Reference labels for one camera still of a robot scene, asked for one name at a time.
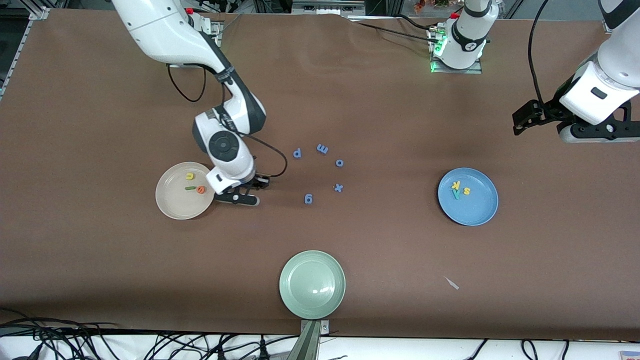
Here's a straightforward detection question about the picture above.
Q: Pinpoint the beige plate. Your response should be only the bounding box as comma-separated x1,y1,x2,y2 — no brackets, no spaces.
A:
155,161,217,221

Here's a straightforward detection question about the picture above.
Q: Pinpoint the blue plate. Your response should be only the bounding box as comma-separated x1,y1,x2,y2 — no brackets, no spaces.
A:
437,167,499,227

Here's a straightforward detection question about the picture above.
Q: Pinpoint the pale green plate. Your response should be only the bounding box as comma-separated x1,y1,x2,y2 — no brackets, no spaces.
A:
279,250,347,320

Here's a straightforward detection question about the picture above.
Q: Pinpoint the orange background object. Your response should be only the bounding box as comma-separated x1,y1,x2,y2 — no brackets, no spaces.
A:
414,0,451,13

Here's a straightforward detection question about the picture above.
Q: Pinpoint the grey metal box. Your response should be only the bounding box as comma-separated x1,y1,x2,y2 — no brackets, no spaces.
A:
291,0,367,15

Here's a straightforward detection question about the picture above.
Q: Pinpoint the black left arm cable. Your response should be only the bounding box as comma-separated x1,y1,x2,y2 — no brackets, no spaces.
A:
529,0,551,103

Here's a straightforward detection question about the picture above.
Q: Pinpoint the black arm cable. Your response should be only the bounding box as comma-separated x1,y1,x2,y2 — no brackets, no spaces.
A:
529,0,551,103
167,65,288,178

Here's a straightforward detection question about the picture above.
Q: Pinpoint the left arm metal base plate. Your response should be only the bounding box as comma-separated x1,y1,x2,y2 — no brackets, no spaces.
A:
429,25,484,75

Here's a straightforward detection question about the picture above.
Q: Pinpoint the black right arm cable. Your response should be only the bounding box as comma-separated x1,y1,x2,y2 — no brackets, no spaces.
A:
167,65,288,178

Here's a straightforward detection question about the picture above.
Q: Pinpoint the black base cable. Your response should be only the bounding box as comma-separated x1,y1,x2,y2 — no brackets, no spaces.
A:
347,17,441,46

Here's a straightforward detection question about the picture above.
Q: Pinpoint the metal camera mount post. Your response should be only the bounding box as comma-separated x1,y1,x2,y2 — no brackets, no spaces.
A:
287,320,331,360

